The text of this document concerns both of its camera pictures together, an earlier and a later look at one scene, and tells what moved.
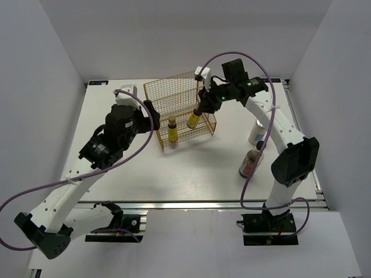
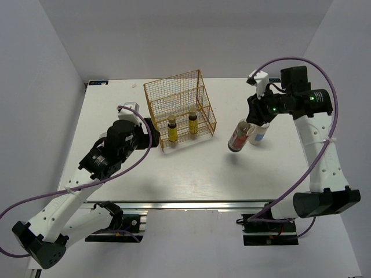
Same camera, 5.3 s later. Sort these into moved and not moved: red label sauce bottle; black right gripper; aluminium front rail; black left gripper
Moved: black left gripper; red label sauce bottle; black right gripper
Not moved: aluminium front rail
